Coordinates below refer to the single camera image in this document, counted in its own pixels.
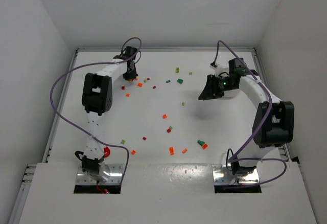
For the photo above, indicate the dark green wedge lego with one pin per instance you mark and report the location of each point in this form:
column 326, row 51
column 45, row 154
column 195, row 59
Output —
column 201, row 143

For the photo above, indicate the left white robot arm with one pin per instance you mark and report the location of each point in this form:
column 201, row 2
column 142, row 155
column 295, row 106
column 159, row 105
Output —
column 97, row 99

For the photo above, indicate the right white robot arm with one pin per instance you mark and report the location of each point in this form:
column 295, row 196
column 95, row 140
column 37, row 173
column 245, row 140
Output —
column 273, row 124

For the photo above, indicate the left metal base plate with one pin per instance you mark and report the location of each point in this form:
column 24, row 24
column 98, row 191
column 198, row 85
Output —
column 109, row 174

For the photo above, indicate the red arch lego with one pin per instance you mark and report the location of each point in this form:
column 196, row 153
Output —
column 107, row 152

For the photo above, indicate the white divided bowl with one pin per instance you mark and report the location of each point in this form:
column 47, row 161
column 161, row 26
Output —
column 227, row 94

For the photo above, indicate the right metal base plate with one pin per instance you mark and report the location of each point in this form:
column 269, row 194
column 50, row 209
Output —
column 222, row 176

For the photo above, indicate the metal base plate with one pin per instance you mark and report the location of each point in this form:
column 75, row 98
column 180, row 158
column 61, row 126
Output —
column 109, row 174
column 222, row 176

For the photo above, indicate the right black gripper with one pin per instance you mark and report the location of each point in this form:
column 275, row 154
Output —
column 213, row 86

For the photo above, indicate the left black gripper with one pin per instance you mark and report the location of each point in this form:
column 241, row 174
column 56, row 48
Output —
column 130, row 73

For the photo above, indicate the orange double lego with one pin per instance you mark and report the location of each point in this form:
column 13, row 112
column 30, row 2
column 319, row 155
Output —
column 171, row 150

